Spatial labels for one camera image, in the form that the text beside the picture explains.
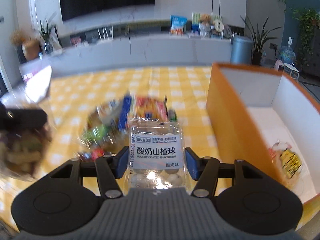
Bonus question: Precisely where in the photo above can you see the climbing green plant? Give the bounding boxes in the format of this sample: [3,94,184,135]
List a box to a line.
[292,8,319,68]

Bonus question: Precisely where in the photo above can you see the teddy bear figurine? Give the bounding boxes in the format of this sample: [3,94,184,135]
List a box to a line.
[199,14,212,37]

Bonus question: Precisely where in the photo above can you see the mixed nuts clear bag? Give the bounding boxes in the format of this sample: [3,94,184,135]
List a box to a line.
[0,64,54,181]

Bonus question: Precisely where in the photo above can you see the yogurt hawthorn ball pack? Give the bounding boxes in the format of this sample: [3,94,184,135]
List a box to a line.
[125,119,190,190]

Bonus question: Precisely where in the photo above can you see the yellow waffle snack bag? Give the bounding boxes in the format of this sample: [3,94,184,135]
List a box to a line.
[268,141,303,184]

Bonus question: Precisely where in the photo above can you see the orange cardboard box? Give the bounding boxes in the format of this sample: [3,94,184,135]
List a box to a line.
[205,62,320,230]

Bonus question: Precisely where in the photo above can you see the yellow checkered tablecloth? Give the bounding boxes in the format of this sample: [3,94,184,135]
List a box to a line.
[0,65,320,233]

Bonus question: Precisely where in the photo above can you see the white round stool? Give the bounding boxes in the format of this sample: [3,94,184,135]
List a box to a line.
[284,63,299,80]

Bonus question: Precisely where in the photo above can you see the white wifi router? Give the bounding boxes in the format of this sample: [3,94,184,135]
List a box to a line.
[97,26,114,42]

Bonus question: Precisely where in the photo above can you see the white TV console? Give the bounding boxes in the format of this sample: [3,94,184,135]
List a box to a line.
[19,34,232,77]

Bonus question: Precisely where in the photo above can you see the plant in glass vase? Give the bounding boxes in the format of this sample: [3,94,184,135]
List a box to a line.
[39,16,60,55]

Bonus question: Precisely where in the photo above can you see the red yellow snack pack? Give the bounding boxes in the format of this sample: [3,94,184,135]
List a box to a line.
[133,95,168,122]

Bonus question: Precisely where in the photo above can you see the blue grey trash bin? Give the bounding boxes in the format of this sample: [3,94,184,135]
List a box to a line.
[231,35,253,64]

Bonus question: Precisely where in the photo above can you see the tall green potted plant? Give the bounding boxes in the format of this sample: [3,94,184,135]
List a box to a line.
[240,16,282,66]

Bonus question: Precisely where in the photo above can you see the blue white snack bag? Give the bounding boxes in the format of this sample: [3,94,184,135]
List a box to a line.
[170,15,188,35]

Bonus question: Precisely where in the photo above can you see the blue water jug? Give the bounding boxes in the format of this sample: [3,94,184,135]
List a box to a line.
[279,37,296,65]

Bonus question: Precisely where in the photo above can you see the brown round vase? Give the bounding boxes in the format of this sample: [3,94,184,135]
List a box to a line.
[22,39,40,61]

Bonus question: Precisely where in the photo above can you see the green snack pack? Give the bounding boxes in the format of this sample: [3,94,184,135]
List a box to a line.
[80,124,108,145]

